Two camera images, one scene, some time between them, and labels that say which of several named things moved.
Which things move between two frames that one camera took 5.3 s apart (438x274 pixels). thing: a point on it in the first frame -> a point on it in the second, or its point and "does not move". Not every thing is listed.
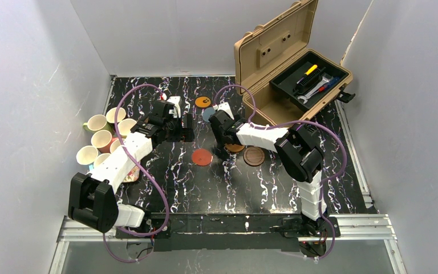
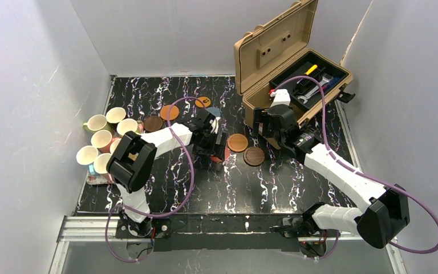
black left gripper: [183, 129] -> [219, 142]
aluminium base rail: [352, 228] does not move
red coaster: [202, 157] -> [227, 156]
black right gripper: [219, 135] -> [262, 123]
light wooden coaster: [234, 148] does not move
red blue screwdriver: [329, 84] does not move
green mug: [97, 123] does not move
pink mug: [102, 140] does not move
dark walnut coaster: [254, 156] does not move
